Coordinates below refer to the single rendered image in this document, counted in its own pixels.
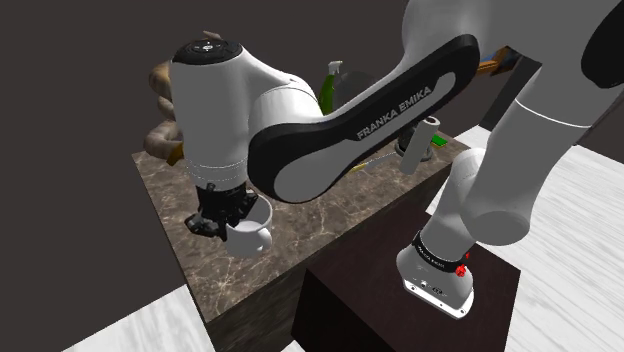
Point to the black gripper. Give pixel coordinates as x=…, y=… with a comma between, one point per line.
x=222, y=202

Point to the white mug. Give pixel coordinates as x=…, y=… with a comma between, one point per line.
x=251, y=236

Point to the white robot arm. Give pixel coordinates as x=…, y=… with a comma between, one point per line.
x=214, y=112

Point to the orange yellow box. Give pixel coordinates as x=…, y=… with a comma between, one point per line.
x=175, y=154

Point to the tan knotted figure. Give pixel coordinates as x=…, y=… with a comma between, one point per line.
x=160, y=136

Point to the green spray bottle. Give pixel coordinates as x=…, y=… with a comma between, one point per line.
x=327, y=92

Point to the dark robot stand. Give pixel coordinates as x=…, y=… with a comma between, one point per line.
x=370, y=302

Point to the white paper towel roll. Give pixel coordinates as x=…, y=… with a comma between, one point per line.
x=418, y=146

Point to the green sponge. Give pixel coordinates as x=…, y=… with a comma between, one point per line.
x=439, y=141

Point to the wooden framed wall picture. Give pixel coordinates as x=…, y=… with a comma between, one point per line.
x=495, y=61

